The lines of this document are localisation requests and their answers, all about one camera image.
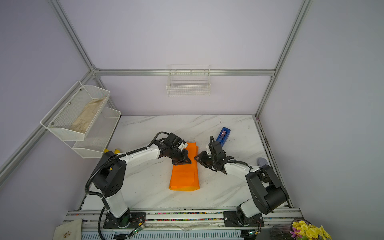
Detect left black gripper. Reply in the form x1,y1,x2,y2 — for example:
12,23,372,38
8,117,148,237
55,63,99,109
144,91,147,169
168,148,191,167

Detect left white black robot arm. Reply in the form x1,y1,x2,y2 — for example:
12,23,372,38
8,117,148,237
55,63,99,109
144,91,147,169
85,132,192,220

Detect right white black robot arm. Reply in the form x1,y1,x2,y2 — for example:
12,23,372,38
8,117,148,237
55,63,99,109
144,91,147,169
195,141,289,227

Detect blue tape dispenser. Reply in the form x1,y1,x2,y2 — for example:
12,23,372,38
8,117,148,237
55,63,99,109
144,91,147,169
216,127,231,147

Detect grey round object on table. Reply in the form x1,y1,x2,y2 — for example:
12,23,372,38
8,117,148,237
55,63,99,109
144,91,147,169
257,158,269,167

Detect beige cloth in basket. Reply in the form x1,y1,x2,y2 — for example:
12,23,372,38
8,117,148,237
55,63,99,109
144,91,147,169
70,97,105,134

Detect yellow flower bouquet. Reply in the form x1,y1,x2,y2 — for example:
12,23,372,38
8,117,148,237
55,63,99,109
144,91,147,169
290,220,332,240

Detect beige cloth bag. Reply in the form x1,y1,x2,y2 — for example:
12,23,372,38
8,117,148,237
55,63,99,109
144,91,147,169
53,219,82,240

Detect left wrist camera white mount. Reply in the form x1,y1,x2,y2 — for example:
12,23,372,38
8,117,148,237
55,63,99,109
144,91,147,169
178,141,188,151

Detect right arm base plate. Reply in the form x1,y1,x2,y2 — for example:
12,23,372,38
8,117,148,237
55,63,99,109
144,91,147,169
223,211,265,228

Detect white wire basket on wall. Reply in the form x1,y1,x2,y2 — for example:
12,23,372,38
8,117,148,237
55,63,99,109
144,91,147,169
166,65,211,97

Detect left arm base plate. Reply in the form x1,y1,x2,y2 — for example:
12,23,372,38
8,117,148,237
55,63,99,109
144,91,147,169
103,212,147,229

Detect lower white wire shelf basket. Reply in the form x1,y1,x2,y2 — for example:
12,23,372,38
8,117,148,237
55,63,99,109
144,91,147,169
64,107,122,159

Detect white wire shelf basket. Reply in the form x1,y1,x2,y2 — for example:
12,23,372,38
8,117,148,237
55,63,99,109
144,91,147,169
64,107,122,159
40,81,110,142

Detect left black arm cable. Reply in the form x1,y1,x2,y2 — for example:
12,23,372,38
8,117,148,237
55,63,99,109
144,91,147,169
83,131,169,240

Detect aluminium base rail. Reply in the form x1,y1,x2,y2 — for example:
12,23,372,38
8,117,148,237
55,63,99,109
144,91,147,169
63,208,302,240

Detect upper white wire shelf basket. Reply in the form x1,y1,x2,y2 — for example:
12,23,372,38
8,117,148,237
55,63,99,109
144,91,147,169
40,81,110,142

